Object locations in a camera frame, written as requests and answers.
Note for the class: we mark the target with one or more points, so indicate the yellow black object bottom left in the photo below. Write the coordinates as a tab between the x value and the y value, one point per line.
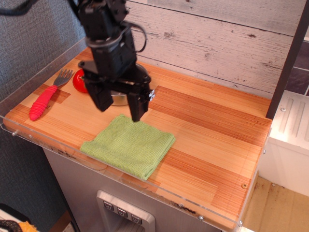
13	226

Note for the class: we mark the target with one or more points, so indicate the clear acrylic table guard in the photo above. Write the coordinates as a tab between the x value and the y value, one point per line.
220	131

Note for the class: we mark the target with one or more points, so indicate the white appliance right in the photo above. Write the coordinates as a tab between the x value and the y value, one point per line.
285	160

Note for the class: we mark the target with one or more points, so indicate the red toy tomato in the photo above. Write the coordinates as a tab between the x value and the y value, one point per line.
78	81

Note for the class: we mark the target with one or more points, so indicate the dark vertical post right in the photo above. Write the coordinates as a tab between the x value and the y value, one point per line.
289	62

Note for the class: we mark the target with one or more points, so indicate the red handled fork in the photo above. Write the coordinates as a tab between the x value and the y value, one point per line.
39	106

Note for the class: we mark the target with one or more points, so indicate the green cloth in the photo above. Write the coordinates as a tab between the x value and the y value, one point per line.
133	147

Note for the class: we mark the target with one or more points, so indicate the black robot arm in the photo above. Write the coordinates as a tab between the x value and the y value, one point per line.
106	13

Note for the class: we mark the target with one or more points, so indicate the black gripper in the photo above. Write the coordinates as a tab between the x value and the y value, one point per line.
114	67

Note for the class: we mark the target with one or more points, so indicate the grey cabinet with dispenser panel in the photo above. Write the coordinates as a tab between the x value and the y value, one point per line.
100	203

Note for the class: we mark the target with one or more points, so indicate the stainless steel bowl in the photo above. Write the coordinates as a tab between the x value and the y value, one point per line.
119	98

